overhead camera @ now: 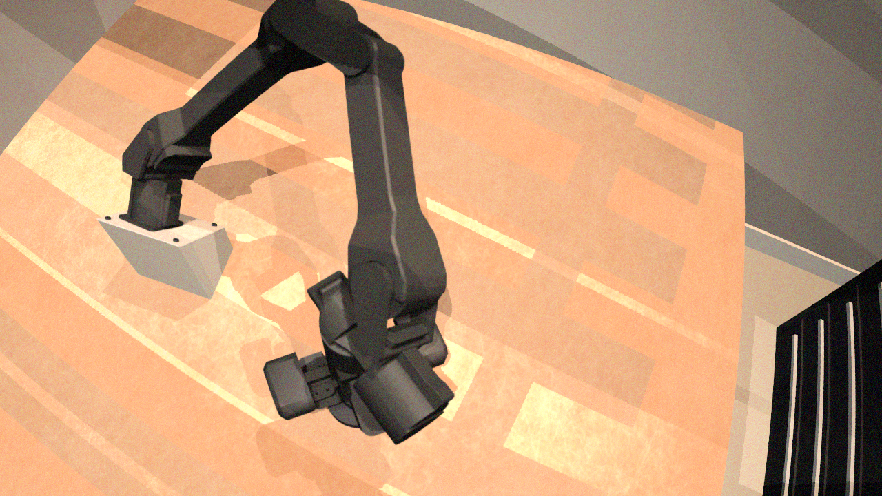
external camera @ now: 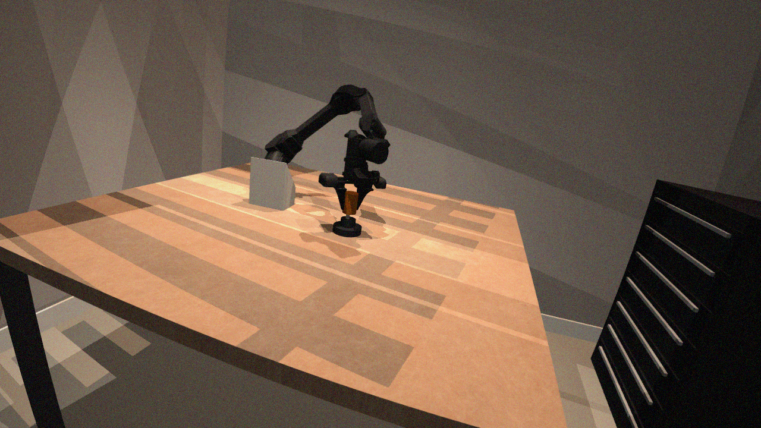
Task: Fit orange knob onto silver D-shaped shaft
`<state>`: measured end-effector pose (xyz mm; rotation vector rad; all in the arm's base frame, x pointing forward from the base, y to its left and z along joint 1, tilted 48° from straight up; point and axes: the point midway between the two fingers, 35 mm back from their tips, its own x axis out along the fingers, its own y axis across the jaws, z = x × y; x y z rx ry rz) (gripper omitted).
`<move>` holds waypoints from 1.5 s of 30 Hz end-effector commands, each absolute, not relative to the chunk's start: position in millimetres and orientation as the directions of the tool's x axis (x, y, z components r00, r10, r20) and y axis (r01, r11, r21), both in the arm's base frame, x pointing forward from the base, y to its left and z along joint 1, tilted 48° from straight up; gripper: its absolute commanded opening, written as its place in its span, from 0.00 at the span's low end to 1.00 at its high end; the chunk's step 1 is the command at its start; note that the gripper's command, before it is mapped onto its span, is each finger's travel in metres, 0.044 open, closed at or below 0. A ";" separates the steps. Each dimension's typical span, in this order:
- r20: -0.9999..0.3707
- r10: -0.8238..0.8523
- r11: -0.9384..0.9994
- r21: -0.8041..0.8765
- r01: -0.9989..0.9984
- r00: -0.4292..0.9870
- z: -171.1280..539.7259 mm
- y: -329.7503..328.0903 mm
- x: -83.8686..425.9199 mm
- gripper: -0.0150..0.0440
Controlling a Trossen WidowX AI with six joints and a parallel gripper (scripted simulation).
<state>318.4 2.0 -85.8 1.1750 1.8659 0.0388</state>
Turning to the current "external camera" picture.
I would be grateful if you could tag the grey round pedestal with d-shaped shaft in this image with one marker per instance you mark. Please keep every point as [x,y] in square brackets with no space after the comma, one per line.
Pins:
[347,227]

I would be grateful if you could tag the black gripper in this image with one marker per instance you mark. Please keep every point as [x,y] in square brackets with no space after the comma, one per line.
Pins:
[338,183]

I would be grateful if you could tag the orange knob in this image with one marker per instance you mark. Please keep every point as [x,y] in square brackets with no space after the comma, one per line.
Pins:
[350,205]

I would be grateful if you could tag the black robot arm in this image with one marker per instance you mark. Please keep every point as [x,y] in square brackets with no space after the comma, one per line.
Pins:
[374,148]

